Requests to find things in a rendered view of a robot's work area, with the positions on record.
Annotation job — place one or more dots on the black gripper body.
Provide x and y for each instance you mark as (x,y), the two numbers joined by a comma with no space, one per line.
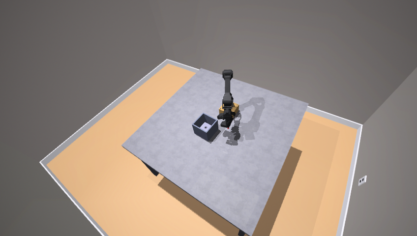
(226,122)

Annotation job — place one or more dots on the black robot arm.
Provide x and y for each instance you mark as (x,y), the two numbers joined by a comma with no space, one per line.
(227,98)

